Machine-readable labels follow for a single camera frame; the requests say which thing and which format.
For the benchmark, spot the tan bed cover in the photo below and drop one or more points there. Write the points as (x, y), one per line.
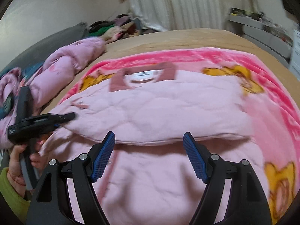
(185, 39)

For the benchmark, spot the pile of assorted clothes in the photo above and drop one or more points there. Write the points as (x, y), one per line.
(121, 27)

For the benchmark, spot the clutter on desk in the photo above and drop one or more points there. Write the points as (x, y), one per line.
(257, 20)

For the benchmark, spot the white drawer cabinet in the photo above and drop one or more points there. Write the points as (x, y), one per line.
(294, 65)

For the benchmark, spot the pink quilted jacket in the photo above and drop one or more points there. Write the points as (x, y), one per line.
(149, 178)

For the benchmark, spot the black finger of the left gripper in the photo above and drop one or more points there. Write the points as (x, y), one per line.
(60, 119)

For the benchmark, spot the grey headboard cushion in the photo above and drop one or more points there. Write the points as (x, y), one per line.
(41, 50)

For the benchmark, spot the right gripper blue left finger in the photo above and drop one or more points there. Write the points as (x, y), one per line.
(51, 204)

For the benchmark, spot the person's left hand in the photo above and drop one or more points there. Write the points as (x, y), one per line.
(14, 173)

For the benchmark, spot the pink cartoon bear blanket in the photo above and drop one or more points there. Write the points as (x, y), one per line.
(273, 113)

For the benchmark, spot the grey desk shelf unit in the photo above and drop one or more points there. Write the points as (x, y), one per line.
(271, 39)

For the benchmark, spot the green left sleeve forearm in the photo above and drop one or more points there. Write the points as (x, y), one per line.
(14, 202)

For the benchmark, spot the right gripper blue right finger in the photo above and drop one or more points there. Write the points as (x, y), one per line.
(247, 202)

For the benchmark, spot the white striped curtain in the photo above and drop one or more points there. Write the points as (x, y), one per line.
(168, 15)

